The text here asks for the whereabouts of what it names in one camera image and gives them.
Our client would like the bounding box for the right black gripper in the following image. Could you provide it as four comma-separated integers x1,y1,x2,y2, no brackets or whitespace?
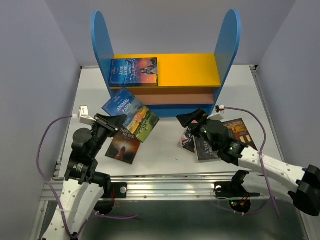
176,108,218,152

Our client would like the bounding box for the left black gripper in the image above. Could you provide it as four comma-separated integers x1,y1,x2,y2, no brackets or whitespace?
90,112,127,157

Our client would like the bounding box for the Animal Farm book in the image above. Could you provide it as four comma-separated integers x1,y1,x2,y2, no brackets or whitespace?
102,87,160,143

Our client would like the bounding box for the Jane Eyre book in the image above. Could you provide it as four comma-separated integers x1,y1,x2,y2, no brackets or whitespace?
108,57,158,88

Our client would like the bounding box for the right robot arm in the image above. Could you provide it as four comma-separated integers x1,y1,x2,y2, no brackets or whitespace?
176,105,320,217

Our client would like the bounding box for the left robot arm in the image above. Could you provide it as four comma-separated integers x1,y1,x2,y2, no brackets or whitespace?
42,113,127,240

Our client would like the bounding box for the Little Women floral book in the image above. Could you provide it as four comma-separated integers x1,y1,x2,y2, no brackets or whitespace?
177,127,195,154

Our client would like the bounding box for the Three Days to See book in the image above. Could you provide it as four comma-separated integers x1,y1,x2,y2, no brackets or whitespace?
105,128,141,165

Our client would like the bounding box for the A Tale of Two Cities book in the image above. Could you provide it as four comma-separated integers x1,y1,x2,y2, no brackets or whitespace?
194,137,219,161

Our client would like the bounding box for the blue wooden bookshelf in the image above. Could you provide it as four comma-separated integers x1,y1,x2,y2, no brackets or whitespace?
90,9,242,118

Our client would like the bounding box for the brown Edmund Burke book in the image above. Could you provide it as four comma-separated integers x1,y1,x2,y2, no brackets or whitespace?
222,118,257,150

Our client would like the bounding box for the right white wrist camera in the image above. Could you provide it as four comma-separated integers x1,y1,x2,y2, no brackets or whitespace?
207,105,225,121

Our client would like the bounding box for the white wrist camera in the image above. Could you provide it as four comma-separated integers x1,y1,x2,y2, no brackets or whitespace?
72,105,96,126
207,105,225,121

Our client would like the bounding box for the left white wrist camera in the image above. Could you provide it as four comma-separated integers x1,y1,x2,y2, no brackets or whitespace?
72,105,96,126

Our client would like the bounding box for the aluminium mounting rail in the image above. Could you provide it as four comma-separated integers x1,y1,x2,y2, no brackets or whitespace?
40,174,293,203

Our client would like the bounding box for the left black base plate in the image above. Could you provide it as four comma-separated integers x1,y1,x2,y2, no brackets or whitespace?
94,182,128,215

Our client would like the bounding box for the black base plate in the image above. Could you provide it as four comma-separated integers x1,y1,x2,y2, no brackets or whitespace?
94,182,128,215
213,181,260,215

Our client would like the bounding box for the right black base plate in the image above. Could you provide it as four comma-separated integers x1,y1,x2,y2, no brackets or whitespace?
213,181,260,215

